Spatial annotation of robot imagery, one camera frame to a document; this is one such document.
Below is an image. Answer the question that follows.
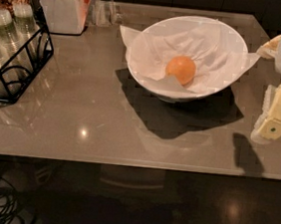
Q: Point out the white ceramic lidded jar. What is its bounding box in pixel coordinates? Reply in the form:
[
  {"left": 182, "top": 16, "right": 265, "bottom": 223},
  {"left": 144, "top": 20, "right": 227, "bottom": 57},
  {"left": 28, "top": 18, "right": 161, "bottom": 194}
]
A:
[{"left": 40, "top": 0, "right": 91, "bottom": 35}]

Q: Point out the stack of clear plastic cups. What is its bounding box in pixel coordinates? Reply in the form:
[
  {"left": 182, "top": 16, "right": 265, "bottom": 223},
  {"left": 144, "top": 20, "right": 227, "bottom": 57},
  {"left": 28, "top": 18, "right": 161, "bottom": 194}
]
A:
[{"left": 13, "top": 2, "right": 39, "bottom": 61}]

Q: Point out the white bowl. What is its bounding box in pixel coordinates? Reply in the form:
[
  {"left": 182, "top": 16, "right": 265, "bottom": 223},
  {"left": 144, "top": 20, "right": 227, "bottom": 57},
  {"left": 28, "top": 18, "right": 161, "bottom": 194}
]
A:
[{"left": 123, "top": 9, "right": 253, "bottom": 111}]

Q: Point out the orange fruit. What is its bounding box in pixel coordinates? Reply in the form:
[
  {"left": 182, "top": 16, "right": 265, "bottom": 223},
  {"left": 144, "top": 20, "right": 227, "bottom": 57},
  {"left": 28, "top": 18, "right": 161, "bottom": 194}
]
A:
[{"left": 164, "top": 56, "right": 196, "bottom": 86}]

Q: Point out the black wire rack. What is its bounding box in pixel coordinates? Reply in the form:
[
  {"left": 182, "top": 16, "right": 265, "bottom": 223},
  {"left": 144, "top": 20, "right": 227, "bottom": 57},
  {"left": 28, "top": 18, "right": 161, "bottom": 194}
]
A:
[{"left": 0, "top": 0, "right": 54, "bottom": 104}]

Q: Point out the clear acrylic stand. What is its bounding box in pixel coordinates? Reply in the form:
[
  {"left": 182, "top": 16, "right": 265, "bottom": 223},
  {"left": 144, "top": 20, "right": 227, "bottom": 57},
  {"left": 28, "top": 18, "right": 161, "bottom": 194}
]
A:
[{"left": 92, "top": 0, "right": 116, "bottom": 27}]

